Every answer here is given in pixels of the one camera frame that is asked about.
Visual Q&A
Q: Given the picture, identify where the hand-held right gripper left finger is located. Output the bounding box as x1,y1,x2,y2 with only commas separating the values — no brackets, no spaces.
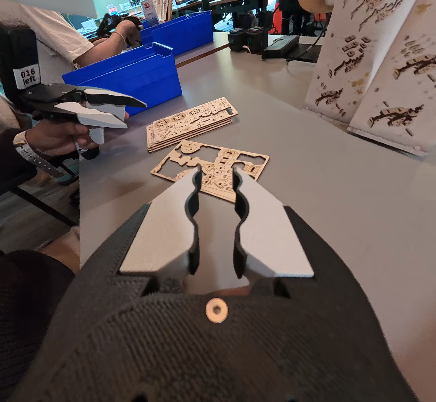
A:
119,166,201,275

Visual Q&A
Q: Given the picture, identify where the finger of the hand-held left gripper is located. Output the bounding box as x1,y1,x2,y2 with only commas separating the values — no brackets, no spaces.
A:
76,87,148,121
63,102,129,130

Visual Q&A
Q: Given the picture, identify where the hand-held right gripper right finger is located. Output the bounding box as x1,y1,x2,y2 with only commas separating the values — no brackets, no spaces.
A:
234,167,315,279

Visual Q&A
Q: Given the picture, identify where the single wooden puzzle sheet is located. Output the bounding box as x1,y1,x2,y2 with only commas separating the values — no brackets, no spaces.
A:
151,140,270,202

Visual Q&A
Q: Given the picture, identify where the person's left forearm black sleeve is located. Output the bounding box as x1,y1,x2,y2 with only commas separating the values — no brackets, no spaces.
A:
0,126,39,195

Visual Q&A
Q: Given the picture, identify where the grey desk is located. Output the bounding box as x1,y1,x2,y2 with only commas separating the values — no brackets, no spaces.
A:
79,31,436,402

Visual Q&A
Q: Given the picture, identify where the person's left hand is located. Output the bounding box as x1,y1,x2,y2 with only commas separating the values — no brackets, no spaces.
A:
25,110,131,158

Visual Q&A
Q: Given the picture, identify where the large blue plastic bin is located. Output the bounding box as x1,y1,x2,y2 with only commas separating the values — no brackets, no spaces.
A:
62,42,183,117

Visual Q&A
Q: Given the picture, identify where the stack of wooden puzzle sheets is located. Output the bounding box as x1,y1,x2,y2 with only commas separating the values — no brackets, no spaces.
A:
146,97,239,153

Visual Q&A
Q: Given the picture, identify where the black battery charger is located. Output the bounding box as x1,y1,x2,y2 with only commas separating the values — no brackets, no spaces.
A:
246,27,268,54
228,28,249,52

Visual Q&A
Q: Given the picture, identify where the person's black sweater torso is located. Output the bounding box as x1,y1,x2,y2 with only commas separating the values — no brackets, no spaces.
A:
0,250,76,402

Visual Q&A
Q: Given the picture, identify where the black flat device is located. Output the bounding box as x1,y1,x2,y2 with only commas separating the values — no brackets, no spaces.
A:
262,34,300,59

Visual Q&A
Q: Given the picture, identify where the black stand plate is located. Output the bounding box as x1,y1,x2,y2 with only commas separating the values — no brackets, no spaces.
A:
286,44,323,64

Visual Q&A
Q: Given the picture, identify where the grey perforated wrist strap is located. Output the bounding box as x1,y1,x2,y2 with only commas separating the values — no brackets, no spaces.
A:
13,131,66,178

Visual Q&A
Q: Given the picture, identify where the black chair frame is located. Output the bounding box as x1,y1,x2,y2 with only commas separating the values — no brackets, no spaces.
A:
0,167,80,227

